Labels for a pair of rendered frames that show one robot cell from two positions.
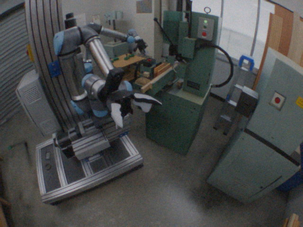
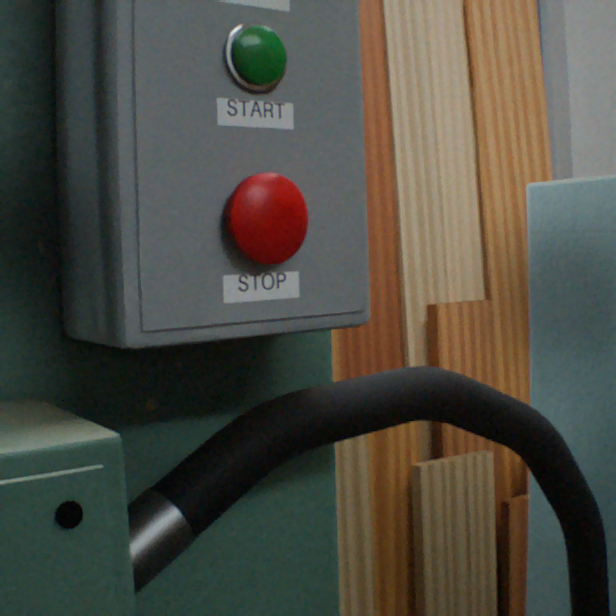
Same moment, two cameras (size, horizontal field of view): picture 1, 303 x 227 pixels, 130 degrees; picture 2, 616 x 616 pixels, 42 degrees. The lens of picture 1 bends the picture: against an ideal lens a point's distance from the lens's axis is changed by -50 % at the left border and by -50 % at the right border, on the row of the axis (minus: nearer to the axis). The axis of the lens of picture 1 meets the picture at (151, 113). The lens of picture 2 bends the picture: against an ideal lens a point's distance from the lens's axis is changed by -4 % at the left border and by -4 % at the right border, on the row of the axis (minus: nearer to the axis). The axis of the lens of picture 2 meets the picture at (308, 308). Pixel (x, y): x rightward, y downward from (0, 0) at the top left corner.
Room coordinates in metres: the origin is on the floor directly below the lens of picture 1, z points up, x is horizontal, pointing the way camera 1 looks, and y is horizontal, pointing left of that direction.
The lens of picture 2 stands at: (0.84, -0.10, 1.35)
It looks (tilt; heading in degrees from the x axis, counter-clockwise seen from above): 4 degrees down; 291
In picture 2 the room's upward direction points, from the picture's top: 2 degrees counter-clockwise
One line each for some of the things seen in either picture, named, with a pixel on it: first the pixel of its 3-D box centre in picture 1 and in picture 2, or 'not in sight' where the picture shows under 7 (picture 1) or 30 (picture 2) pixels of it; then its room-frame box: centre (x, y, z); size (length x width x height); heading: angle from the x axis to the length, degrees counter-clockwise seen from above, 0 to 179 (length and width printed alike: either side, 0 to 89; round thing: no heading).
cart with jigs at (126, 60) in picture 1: (124, 68); not in sight; (2.66, 0.55, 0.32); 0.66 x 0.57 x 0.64; 137
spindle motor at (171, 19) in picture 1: (173, 27); not in sight; (1.27, -0.19, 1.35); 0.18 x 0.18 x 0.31
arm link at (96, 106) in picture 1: (102, 101); not in sight; (0.49, 0.23, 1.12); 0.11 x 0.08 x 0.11; 138
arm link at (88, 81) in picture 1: (93, 85); not in sight; (0.48, 0.24, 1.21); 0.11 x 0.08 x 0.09; 48
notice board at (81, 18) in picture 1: (75, 22); not in sight; (3.44, 1.92, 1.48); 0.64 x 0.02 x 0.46; 139
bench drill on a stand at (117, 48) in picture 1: (115, 40); not in sight; (3.45, 0.88, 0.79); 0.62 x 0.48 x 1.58; 49
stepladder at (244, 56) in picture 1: (235, 97); not in sight; (1.33, -1.10, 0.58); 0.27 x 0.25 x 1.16; 139
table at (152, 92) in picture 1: (156, 74); not in sight; (1.26, -0.05, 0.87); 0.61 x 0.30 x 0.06; 147
